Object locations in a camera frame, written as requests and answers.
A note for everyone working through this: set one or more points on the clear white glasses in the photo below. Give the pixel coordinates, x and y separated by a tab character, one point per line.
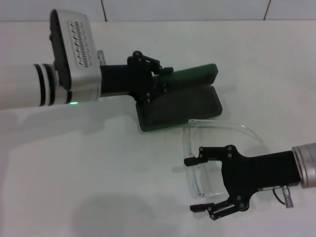
195	184

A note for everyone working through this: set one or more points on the left gripper silver plug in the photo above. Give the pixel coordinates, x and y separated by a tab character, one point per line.
101	57

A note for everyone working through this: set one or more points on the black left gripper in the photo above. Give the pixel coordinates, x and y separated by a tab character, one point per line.
128	79

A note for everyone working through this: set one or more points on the gripper silver plug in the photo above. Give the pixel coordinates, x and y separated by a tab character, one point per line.
288	197
101	57

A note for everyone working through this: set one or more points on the right gripper silver plug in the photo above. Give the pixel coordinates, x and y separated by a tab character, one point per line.
288	197

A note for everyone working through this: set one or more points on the green glasses case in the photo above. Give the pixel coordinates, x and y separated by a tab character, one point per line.
185	108

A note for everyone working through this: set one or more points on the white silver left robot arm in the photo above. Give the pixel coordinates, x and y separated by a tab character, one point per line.
19	86

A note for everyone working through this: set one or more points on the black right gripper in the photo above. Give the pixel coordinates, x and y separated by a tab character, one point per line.
256	170

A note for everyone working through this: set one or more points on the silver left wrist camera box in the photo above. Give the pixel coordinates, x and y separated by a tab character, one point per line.
79	44

